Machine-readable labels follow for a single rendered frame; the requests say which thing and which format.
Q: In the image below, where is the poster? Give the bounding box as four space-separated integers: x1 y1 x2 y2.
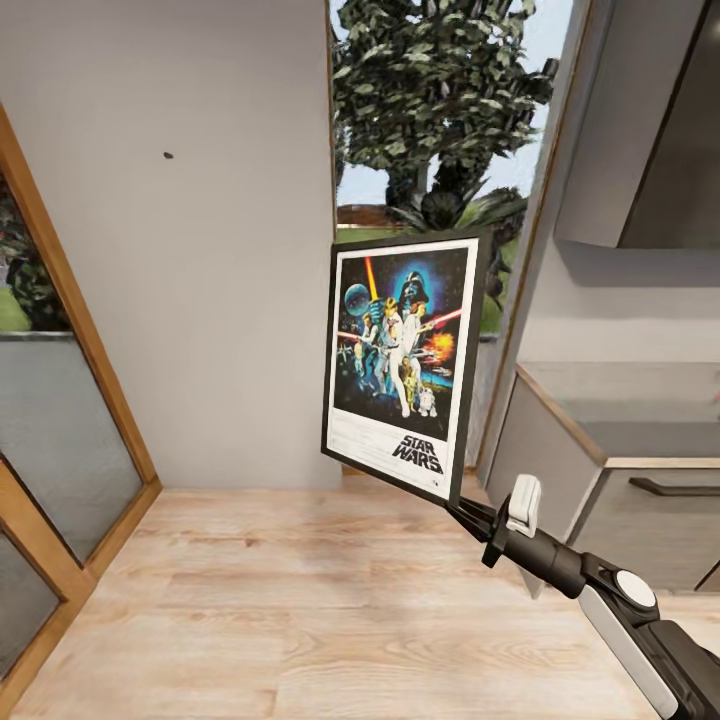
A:
320 225 492 509

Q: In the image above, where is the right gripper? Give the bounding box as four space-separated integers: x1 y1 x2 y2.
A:
444 494 558 579

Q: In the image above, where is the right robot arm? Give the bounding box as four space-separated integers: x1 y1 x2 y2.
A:
444 475 720 720

